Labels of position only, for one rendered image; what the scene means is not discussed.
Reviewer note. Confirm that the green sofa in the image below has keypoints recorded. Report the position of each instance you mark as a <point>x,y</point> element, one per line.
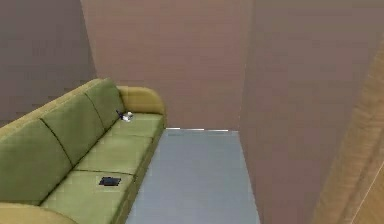
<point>83,153</point>

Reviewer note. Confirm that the black flat rectangle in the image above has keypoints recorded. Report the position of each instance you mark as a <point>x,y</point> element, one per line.
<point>109,181</point>

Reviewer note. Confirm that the small white and black object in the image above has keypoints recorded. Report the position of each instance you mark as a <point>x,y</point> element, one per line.
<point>126,116</point>

